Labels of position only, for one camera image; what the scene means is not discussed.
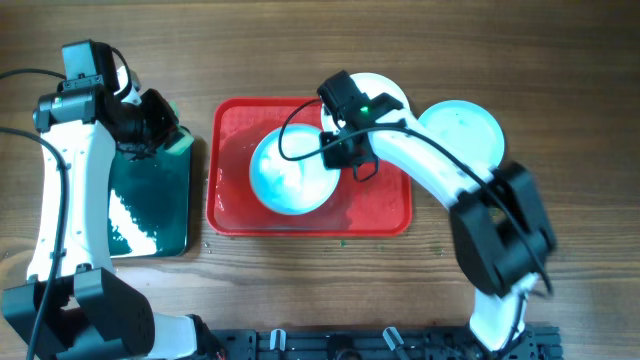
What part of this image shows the white plate with stain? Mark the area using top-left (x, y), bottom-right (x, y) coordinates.
top-left (321, 72), bottom-right (410, 132)

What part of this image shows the green scrubbing sponge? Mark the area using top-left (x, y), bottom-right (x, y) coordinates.
top-left (161, 102), bottom-right (194, 156)

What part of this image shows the pale green plate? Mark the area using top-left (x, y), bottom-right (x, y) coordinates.
top-left (249, 124), bottom-right (340, 215)
top-left (418, 100), bottom-right (506, 167)

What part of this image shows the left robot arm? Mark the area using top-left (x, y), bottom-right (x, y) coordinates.
top-left (2, 85), bottom-right (222, 359)

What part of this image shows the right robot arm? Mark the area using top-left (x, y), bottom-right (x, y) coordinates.
top-left (319, 90), bottom-right (557, 355)

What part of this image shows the black water tray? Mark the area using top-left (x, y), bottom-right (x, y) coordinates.
top-left (108, 144), bottom-right (193, 258)

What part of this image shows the red plastic tray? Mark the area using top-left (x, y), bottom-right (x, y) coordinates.
top-left (206, 97), bottom-right (412, 237)

